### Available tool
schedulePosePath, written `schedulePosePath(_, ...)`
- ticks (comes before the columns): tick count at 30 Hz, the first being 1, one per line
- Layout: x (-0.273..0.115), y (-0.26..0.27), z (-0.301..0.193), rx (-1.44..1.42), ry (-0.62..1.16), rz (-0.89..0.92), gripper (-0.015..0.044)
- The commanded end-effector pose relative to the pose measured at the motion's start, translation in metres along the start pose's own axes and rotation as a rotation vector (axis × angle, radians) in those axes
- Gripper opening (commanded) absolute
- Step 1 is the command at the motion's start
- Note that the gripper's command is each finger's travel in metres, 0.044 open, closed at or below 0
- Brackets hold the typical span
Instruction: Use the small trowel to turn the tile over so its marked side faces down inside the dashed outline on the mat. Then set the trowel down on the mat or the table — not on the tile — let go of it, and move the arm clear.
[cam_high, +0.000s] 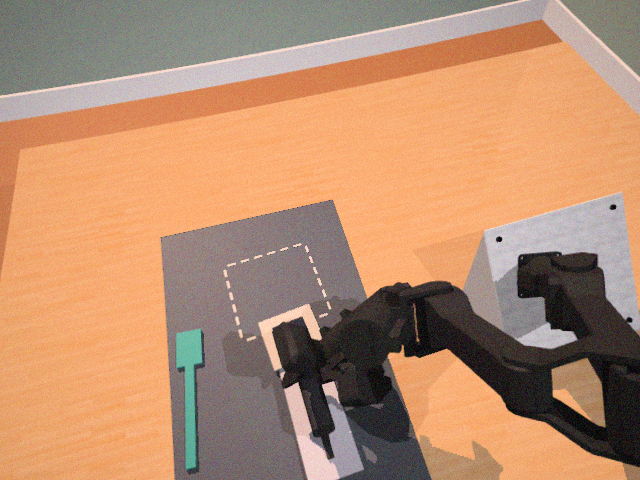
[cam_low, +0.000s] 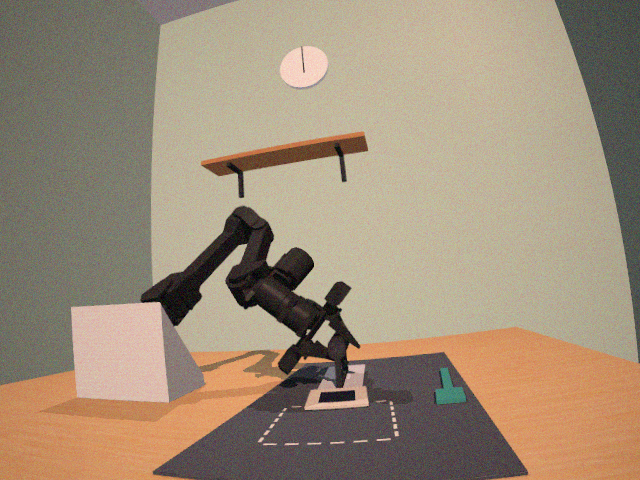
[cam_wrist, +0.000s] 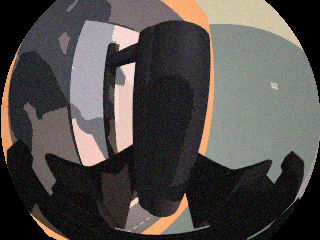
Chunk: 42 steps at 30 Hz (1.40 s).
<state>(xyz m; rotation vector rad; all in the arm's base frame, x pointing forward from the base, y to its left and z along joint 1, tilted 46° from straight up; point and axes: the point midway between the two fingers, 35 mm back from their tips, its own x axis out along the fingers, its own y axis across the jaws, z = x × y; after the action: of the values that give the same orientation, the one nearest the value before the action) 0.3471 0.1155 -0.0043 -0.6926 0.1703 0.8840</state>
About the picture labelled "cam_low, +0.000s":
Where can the peach square tile with dark square centre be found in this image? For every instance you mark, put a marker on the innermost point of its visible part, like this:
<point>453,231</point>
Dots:
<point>337,398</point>

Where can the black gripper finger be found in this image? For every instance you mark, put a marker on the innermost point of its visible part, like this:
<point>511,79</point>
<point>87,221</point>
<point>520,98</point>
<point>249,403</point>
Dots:
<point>321,351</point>
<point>339,326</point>

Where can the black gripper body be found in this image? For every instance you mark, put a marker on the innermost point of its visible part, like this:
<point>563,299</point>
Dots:
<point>298,315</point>

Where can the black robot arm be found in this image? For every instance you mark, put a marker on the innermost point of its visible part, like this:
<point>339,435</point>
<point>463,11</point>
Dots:
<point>252,282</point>

